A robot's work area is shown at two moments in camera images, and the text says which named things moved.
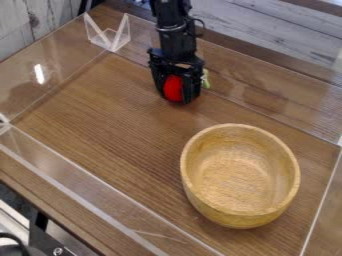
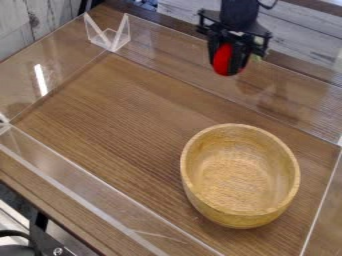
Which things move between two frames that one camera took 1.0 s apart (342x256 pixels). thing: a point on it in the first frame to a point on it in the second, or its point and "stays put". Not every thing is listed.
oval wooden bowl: (240, 173) stays put
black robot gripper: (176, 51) to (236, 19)
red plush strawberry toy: (172, 88) to (221, 58)
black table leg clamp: (42, 243) stays put
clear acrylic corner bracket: (108, 38) stays put
